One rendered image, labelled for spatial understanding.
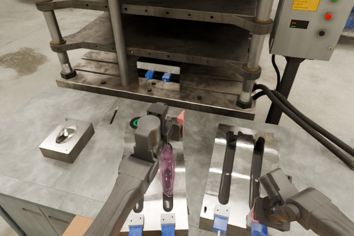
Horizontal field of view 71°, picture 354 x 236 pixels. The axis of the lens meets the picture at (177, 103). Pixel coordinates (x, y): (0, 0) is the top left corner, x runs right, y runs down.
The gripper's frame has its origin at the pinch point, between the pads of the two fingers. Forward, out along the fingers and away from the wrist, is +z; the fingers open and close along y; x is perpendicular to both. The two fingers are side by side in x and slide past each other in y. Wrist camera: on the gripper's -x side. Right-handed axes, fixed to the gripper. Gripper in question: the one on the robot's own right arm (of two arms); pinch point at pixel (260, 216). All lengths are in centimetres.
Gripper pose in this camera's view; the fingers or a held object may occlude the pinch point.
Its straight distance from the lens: 90.6
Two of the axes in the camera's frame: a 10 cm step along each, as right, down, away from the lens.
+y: -9.5, -3.2, 0.5
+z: -1.3, 5.0, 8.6
